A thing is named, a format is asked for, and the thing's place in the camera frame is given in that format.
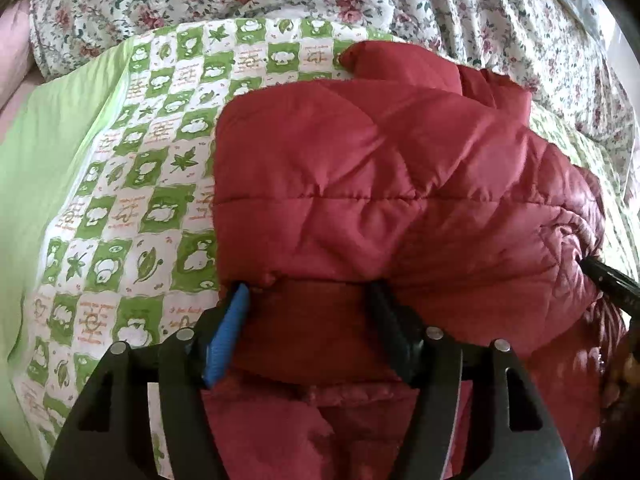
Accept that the pink blanket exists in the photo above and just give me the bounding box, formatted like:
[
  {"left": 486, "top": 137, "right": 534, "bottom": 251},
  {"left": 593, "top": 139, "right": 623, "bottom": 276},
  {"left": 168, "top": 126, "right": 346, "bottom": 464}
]
[{"left": 0, "top": 0, "right": 43, "bottom": 132}]

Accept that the floral rose print duvet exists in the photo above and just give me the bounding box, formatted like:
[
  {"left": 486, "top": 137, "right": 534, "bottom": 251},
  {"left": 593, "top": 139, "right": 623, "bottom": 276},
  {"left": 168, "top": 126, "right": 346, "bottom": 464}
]
[{"left": 29, "top": 0, "right": 639, "bottom": 204}]

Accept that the green white patterned bedsheet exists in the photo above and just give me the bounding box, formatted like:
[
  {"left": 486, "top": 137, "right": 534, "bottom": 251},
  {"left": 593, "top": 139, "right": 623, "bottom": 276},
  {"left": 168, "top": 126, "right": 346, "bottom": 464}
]
[{"left": 0, "top": 15, "right": 640, "bottom": 480}]

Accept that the red quilted puffer jacket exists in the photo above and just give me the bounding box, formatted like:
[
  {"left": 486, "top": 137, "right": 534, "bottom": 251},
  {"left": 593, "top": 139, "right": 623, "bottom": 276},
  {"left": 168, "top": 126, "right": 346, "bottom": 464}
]
[{"left": 204, "top": 41, "right": 624, "bottom": 479}]

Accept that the person's right hand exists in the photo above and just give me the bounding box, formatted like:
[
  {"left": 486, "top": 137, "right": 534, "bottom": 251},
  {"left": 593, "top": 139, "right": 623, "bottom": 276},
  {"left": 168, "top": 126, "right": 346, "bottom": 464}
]
[{"left": 601, "top": 325, "right": 639, "bottom": 411}]

